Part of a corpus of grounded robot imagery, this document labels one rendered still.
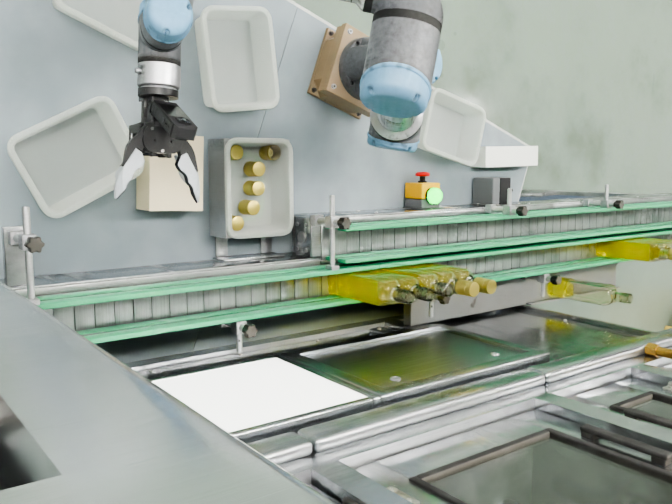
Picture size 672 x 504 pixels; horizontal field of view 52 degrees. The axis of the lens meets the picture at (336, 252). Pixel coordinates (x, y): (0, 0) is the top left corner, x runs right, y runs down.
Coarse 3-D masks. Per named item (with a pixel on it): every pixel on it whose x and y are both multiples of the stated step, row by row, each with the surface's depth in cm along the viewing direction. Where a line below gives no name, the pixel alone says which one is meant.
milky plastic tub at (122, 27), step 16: (64, 0) 137; (80, 0) 139; (96, 0) 140; (112, 0) 142; (128, 0) 144; (80, 16) 132; (96, 16) 141; (112, 16) 143; (128, 16) 145; (112, 32) 136; (128, 32) 145
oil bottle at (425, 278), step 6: (384, 270) 167; (390, 270) 166; (396, 270) 164; (402, 270) 164; (408, 270) 164; (414, 270) 164; (414, 276) 159; (420, 276) 158; (426, 276) 157; (432, 276) 158; (420, 282) 157; (426, 282) 157
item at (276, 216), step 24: (240, 144) 156; (264, 144) 159; (288, 144) 160; (240, 168) 162; (288, 168) 161; (240, 192) 162; (264, 192) 166; (288, 192) 162; (240, 216) 163; (264, 216) 167; (288, 216) 163
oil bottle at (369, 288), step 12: (336, 276) 163; (348, 276) 159; (360, 276) 157; (372, 276) 157; (336, 288) 163; (348, 288) 160; (360, 288) 156; (372, 288) 153; (384, 288) 150; (360, 300) 157; (372, 300) 153; (384, 300) 150
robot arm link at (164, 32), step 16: (160, 0) 109; (176, 0) 110; (192, 0) 114; (144, 16) 111; (160, 16) 109; (176, 16) 110; (192, 16) 111; (144, 32) 116; (160, 32) 110; (176, 32) 110; (160, 48) 119
